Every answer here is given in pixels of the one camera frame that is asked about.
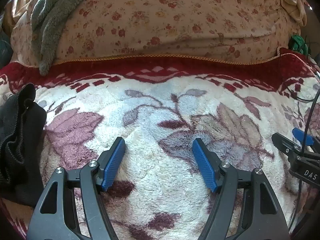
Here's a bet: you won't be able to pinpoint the red white floral blanket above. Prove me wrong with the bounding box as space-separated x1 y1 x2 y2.
0 47 320 240

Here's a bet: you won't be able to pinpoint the grey fluffy towel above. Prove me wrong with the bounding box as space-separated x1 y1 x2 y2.
30 0 97 76

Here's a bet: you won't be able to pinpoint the beige floral quilt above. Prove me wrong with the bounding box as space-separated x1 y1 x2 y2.
10 0 300 67

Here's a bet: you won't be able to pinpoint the thin black cable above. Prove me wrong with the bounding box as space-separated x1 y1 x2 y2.
286 72 320 103

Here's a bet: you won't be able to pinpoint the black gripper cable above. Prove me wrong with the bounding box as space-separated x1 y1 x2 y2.
290 100 317 233

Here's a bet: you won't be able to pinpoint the black pants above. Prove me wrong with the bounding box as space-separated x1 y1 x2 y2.
0 83 47 208

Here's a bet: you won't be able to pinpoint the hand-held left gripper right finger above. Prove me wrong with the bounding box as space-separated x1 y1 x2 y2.
192 138 290 240

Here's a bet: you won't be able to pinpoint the beige satin pillow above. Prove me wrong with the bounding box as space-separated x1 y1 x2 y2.
272 0 308 28

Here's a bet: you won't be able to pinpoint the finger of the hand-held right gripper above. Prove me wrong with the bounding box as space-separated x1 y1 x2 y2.
272 132 304 159
292 127 315 146

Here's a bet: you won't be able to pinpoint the green object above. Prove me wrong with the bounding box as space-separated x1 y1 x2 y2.
287 34 311 55

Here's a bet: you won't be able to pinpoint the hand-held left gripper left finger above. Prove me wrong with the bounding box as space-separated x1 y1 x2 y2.
26 137 126 240

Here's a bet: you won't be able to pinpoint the golden satin cloth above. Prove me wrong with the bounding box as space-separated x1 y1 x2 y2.
4 0 38 30

